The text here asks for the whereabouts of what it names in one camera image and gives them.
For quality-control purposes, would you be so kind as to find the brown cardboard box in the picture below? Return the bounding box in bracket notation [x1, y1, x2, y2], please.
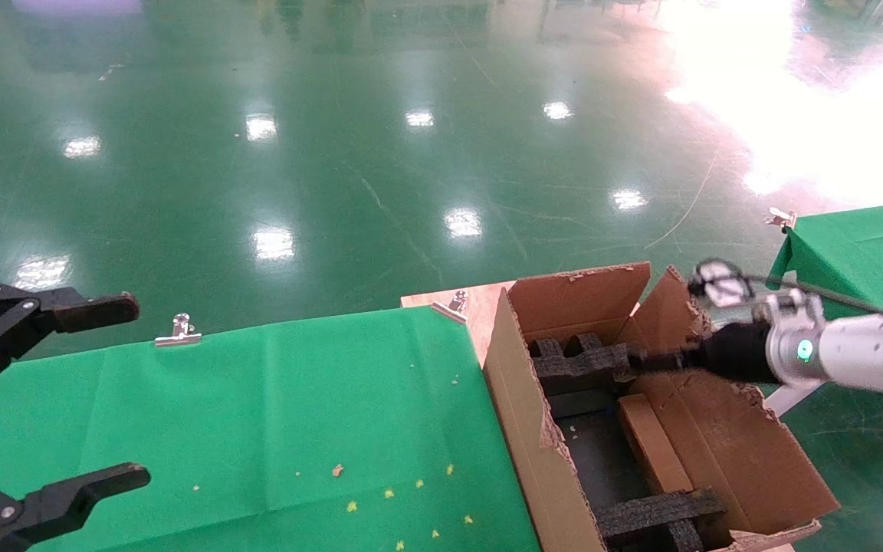
[616, 393, 695, 496]

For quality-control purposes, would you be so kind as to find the white table leg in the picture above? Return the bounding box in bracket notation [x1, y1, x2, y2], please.
[763, 379, 827, 419]

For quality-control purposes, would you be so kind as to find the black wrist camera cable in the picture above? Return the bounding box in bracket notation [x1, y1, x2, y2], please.
[691, 259, 883, 332]

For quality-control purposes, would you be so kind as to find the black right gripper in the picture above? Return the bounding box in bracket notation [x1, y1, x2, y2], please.
[629, 320, 776, 384]

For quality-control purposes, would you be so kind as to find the black foam block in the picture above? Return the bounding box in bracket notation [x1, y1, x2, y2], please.
[593, 489, 727, 552]
[528, 332, 642, 397]

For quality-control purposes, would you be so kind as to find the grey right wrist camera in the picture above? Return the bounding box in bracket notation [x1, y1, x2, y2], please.
[688, 259, 757, 309]

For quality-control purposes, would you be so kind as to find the green side table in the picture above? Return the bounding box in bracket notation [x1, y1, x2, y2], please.
[765, 201, 883, 470]

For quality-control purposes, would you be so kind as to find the large green tablecloth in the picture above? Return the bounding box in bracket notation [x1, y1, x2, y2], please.
[0, 305, 542, 552]

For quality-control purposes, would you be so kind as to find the large open brown carton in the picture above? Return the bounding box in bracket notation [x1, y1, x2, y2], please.
[484, 262, 841, 552]

